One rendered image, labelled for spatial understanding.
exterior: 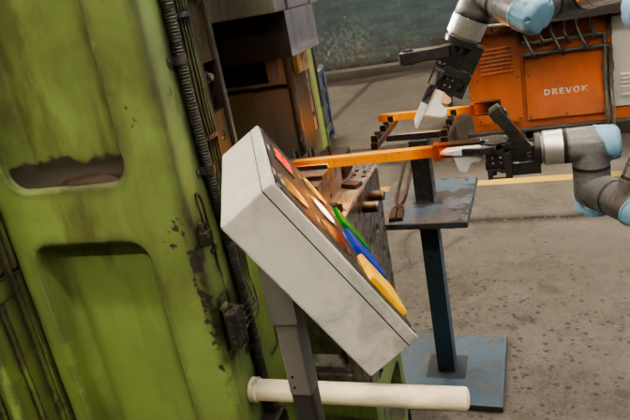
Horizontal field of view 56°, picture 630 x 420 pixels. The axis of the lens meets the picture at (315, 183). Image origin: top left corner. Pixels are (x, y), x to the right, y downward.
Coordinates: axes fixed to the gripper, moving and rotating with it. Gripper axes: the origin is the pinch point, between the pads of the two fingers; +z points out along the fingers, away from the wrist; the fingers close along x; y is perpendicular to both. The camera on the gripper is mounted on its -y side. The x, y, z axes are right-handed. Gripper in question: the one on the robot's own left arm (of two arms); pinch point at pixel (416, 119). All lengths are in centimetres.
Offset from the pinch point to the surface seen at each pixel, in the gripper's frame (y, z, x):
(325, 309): 0, 5, -72
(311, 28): -30.5, -9.4, 4.0
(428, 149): 5.1, 5.1, -1.4
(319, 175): -15.5, 18.9, -7.8
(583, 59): 87, 11, 342
